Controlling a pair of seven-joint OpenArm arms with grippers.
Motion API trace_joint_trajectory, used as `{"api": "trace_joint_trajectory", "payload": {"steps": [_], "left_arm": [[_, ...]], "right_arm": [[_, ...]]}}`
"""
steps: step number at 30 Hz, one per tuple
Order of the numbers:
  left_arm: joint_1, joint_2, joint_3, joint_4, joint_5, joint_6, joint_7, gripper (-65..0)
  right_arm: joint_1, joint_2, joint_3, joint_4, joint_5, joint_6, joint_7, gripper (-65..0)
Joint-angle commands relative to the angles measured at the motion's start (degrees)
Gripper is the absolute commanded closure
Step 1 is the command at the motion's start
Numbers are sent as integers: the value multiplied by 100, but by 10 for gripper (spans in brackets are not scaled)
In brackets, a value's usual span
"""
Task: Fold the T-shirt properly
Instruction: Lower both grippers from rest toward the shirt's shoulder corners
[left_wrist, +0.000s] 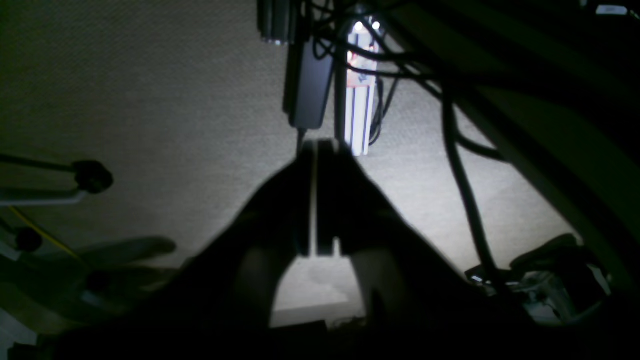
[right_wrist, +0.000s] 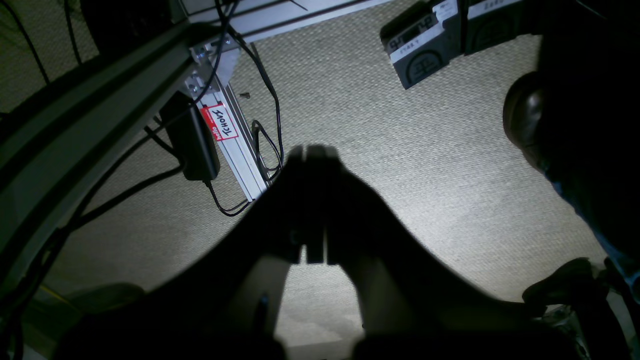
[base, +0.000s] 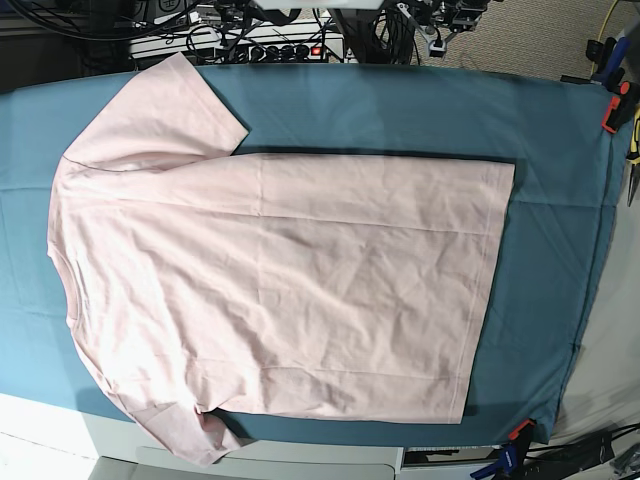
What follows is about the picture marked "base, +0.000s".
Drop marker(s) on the pink T-shirt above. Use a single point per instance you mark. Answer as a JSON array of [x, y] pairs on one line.
[[344, 287]]

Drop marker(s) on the white power strip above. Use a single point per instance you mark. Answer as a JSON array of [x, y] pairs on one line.
[[303, 42]]

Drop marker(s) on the teal table cloth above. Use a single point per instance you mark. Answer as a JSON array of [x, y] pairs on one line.
[[568, 176]]

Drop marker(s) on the orange black clamp upper right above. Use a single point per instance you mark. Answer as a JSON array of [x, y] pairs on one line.
[[622, 106]]

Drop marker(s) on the orange blue clamp bottom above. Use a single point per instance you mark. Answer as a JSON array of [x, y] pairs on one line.
[[511, 456]]

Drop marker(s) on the blue clamp upper right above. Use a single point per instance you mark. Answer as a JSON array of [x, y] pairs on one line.
[[607, 57]]

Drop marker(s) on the yellow handled pliers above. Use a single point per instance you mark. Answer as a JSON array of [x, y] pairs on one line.
[[633, 159]]

